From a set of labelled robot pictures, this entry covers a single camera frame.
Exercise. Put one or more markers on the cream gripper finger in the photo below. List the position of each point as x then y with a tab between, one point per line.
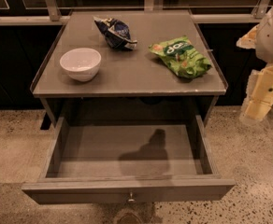
259	96
248	40

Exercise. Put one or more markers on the green rice chip bag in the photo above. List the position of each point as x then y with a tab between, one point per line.
181	57

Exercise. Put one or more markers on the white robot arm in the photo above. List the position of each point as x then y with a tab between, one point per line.
259	92

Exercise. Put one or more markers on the blue chip bag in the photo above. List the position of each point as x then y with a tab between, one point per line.
116	33

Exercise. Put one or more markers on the metal drawer knob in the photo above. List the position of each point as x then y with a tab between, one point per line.
131	198

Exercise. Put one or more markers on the open grey top drawer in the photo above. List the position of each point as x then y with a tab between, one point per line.
102	161

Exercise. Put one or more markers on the grey wooden cabinet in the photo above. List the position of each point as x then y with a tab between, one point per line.
126	73

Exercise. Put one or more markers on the white ceramic bowl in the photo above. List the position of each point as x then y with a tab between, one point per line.
81	64

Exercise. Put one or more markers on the metal railing frame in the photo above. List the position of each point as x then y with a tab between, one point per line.
136	3

